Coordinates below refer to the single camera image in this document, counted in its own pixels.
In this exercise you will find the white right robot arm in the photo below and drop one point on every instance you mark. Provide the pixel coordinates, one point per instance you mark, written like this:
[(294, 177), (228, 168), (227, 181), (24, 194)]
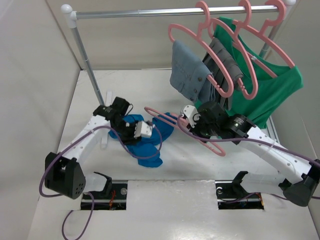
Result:
[(297, 177)]

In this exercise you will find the pink hanger with jeans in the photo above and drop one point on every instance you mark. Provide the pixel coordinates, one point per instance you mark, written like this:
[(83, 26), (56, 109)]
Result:
[(204, 47)]

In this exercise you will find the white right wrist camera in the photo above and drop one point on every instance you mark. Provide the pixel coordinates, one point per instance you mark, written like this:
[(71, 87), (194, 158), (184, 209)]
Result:
[(190, 113)]

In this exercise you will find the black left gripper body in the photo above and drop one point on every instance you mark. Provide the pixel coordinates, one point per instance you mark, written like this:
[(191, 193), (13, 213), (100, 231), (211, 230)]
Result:
[(126, 131)]

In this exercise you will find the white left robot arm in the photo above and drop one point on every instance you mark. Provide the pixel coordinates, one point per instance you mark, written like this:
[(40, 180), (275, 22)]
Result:
[(64, 174)]

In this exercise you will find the pink hanger with green shirt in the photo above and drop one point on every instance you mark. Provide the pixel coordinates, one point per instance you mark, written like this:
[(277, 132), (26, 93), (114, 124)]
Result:
[(269, 27)]

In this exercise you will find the blue denim jeans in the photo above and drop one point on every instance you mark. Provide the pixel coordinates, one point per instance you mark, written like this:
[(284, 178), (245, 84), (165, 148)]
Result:
[(189, 74)]

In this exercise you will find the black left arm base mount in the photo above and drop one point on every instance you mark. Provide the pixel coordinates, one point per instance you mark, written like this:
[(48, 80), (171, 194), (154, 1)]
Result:
[(102, 193)]

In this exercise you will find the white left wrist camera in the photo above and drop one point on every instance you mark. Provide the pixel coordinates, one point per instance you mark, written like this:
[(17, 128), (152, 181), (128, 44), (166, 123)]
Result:
[(143, 129)]

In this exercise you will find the pink plastic hanger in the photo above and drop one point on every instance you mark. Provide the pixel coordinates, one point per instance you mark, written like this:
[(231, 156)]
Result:
[(171, 120)]

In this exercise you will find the green t shirt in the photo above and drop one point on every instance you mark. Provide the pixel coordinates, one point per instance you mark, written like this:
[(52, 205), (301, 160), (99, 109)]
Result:
[(275, 82)]

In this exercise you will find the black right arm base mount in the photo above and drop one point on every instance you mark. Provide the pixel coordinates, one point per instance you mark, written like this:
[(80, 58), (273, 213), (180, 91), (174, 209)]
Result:
[(232, 196)]

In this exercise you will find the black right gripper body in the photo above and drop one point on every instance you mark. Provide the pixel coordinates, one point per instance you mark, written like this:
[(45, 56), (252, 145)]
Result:
[(202, 128)]

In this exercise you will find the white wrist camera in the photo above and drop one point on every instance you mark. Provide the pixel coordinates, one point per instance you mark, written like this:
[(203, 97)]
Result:
[(143, 129), (190, 113)]

